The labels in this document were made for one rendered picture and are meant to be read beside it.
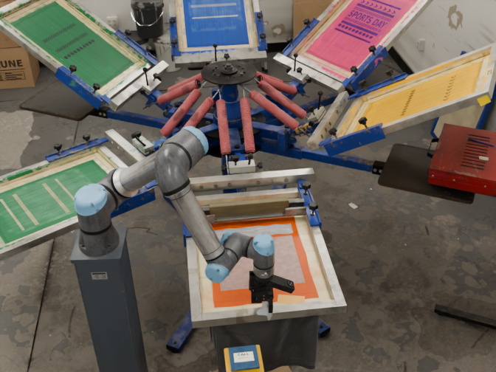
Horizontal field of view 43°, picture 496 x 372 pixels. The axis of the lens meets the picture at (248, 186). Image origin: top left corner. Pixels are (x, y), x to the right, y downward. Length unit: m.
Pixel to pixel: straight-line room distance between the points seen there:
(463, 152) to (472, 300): 1.14
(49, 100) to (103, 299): 1.88
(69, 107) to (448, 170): 2.24
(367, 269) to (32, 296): 2.09
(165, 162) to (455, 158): 1.60
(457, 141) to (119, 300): 1.80
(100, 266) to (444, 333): 2.11
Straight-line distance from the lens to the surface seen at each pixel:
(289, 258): 2.65
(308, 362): 2.77
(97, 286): 2.46
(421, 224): 4.49
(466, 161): 3.12
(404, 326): 3.76
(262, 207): 2.79
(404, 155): 3.39
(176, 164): 1.97
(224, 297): 2.49
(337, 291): 2.47
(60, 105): 4.01
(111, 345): 2.69
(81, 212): 2.28
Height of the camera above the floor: 2.71
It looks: 35 degrees down
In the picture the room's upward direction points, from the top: 1 degrees counter-clockwise
